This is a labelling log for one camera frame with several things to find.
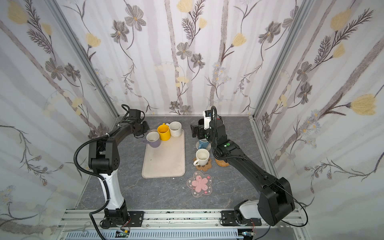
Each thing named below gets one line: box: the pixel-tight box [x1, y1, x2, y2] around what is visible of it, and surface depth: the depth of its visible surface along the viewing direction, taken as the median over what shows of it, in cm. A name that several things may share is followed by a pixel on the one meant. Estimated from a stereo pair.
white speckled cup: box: [166, 121, 182, 138], surface depth 106 cm
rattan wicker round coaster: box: [215, 158, 230, 167], surface depth 95 cm
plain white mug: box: [193, 148, 210, 166], surface depth 90 cm
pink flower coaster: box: [186, 171, 213, 198], surface depth 88 cm
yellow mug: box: [157, 123, 171, 142], surface depth 103 cm
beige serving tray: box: [142, 129, 186, 179], surface depth 98 cm
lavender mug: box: [143, 129, 161, 148], surface depth 100 cm
